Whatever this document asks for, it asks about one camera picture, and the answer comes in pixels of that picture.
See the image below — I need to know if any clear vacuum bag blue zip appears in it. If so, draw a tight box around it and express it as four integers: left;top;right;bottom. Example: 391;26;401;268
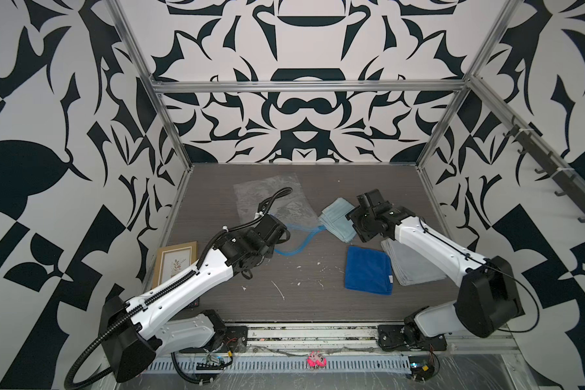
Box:
233;173;326;256

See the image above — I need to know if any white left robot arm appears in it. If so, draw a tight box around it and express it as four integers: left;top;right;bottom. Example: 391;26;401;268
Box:
98;215;290;383

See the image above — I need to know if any light teal towel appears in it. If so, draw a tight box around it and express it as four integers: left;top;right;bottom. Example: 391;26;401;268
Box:
318;198;356;243

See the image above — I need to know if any green circuit board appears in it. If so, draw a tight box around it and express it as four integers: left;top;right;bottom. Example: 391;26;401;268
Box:
406;360;437;383

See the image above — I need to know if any wooden picture frame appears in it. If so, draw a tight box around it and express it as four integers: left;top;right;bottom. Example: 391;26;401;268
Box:
151;241;198;289

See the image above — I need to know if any black corrugated cable conduit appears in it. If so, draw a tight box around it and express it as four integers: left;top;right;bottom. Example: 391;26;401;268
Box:
62;187;294;390

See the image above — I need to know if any blue towel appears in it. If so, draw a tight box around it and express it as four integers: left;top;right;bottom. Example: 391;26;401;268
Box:
344;246;393;296

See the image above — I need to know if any pink toy on rail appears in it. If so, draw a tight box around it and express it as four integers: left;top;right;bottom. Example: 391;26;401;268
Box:
306;351;327;369

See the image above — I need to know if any grey folded towel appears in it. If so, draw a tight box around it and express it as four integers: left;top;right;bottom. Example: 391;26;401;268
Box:
381;239;447;286

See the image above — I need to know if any grey wall hook rack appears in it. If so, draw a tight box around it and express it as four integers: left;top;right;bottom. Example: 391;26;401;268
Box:
504;123;585;224

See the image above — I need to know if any white slotted cable duct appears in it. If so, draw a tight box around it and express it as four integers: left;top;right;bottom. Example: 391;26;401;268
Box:
143;354;413;375

